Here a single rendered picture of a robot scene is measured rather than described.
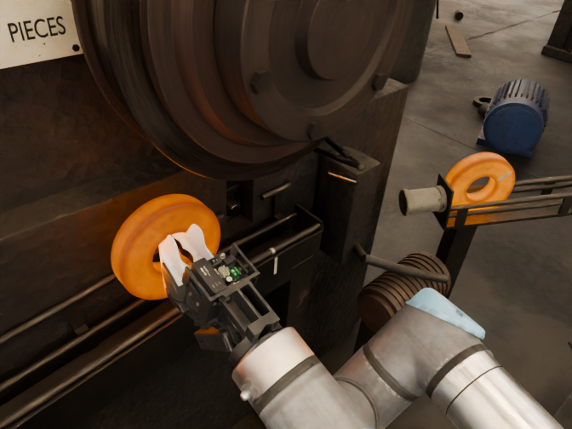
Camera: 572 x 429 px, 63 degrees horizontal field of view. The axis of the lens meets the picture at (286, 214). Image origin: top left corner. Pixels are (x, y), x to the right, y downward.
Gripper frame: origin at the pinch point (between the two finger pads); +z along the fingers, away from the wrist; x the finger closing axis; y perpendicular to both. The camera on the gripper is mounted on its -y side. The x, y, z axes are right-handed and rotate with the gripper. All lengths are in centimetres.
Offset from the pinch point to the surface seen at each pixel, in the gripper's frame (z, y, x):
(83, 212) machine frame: 9.3, -0.4, 7.3
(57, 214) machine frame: 10.3, -0.1, 10.3
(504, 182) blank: -18, -7, -73
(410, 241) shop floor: 2, -88, -123
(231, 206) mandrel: 7.6, -12.0, -18.6
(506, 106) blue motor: 26, -64, -217
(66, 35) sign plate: 18.7, 19.6, 3.4
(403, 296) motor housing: -22, -26, -46
